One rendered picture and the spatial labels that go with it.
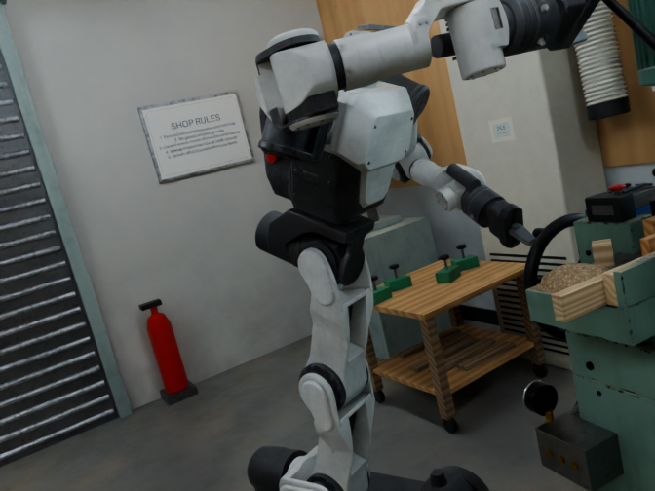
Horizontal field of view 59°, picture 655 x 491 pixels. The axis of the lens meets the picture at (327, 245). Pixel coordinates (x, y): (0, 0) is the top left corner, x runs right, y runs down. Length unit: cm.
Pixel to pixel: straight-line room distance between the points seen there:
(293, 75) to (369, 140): 40
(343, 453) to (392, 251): 176
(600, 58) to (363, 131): 148
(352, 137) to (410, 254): 215
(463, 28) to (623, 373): 62
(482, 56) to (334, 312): 75
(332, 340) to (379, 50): 84
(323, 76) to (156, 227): 288
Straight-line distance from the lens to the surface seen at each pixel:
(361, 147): 121
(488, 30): 90
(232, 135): 380
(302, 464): 184
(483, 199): 145
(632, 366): 109
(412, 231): 331
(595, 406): 120
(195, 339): 376
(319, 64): 83
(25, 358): 358
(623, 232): 122
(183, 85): 378
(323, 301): 140
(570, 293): 91
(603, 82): 252
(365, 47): 84
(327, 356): 151
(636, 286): 96
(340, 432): 156
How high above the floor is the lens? 123
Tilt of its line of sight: 9 degrees down
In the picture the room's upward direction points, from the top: 14 degrees counter-clockwise
